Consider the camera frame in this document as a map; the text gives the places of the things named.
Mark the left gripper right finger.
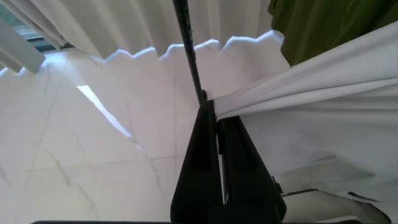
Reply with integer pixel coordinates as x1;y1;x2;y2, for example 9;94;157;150
216;116;287;222

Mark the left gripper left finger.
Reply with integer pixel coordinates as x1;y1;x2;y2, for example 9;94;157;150
170;99;225;222

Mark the pale grey garment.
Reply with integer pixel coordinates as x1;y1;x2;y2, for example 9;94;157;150
213;20;398;224

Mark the green shirt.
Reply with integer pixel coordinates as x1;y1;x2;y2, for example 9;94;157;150
267;0;398;67

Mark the black clothes rack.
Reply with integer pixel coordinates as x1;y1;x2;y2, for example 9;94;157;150
172;0;208;107

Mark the white curtain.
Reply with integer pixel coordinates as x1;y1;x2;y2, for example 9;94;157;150
0;18;47;75
0;0;274;60

